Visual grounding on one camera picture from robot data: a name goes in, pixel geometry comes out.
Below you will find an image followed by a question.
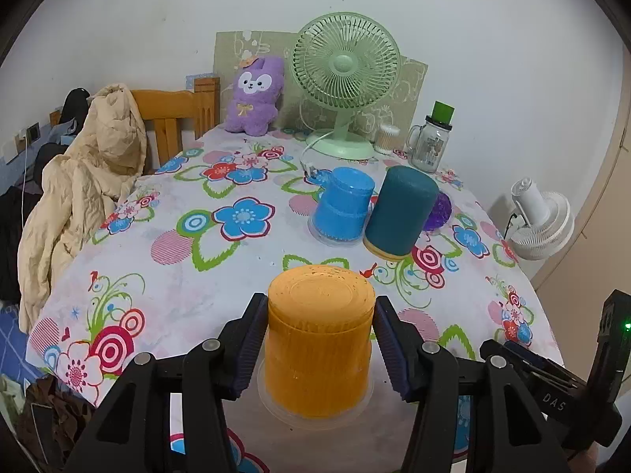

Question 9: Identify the orange plastic cup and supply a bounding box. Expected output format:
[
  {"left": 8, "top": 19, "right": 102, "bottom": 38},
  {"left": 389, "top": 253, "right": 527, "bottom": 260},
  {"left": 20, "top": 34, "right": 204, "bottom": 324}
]
[{"left": 264, "top": 265, "right": 377, "bottom": 420}]

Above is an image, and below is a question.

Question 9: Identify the purple transparent cup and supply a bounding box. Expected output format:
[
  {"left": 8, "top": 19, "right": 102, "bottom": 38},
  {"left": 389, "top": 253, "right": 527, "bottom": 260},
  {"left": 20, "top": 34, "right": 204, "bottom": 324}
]
[{"left": 424, "top": 191, "right": 452, "bottom": 232}]

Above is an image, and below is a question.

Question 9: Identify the dark teal cup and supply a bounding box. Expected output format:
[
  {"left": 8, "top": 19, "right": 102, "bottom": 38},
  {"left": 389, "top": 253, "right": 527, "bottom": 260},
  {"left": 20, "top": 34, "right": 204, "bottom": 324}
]
[{"left": 364, "top": 166, "right": 440, "bottom": 259}]

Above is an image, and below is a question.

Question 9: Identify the light blue plastic cup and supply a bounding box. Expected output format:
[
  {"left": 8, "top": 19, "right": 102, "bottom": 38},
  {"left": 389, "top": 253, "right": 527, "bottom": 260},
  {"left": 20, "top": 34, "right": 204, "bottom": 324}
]
[{"left": 309, "top": 167, "right": 375, "bottom": 244}]

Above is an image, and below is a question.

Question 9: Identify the right hand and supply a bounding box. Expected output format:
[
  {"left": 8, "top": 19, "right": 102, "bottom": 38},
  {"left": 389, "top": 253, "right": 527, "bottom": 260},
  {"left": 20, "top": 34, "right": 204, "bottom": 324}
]
[{"left": 568, "top": 443, "right": 630, "bottom": 473}]

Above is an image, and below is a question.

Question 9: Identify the white floor fan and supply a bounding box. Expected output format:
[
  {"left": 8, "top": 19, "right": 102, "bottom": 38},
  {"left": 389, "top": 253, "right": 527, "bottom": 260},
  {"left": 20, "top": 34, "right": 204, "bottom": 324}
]
[{"left": 507, "top": 177, "right": 574, "bottom": 262}]

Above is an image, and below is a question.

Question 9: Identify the beige quilted jacket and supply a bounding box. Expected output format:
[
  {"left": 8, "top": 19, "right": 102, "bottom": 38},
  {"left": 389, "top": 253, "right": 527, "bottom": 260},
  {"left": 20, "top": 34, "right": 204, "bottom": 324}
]
[{"left": 17, "top": 83, "right": 147, "bottom": 333}]

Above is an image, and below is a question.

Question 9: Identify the glass mason jar mug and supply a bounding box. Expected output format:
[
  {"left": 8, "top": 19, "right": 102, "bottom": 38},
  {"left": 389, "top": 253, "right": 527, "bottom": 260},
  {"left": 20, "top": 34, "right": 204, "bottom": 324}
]
[{"left": 405, "top": 101, "right": 455, "bottom": 173}]

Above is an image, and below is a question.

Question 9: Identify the cotton swab container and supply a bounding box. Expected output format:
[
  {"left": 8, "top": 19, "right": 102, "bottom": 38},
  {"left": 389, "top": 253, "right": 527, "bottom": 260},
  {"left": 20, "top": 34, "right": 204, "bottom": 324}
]
[{"left": 373, "top": 123, "right": 400, "bottom": 155}]

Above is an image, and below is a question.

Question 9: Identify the wooden chair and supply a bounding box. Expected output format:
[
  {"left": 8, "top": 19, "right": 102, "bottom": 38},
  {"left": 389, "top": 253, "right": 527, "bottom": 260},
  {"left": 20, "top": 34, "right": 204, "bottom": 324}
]
[{"left": 43, "top": 77, "right": 219, "bottom": 178}]

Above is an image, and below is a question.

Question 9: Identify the beige patterned board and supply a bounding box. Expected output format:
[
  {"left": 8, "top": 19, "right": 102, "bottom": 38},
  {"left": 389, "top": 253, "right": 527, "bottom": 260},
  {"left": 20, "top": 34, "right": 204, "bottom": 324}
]
[{"left": 213, "top": 30, "right": 428, "bottom": 147}]

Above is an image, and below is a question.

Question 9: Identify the purple plush toy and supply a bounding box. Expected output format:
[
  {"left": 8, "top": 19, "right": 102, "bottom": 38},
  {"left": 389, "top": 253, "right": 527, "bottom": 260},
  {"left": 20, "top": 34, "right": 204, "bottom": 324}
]
[{"left": 224, "top": 56, "right": 284, "bottom": 137}]

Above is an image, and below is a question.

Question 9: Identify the green desk fan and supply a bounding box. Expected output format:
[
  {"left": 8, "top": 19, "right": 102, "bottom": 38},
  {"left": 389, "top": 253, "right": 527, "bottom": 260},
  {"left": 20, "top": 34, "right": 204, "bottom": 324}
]
[{"left": 290, "top": 12, "right": 400, "bottom": 160}]

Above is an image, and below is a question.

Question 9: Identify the white fan cable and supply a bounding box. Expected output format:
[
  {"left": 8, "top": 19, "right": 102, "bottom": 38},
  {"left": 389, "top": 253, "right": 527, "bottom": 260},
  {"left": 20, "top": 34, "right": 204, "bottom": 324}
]
[{"left": 298, "top": 127, "right": 337, "bottom": 179}]

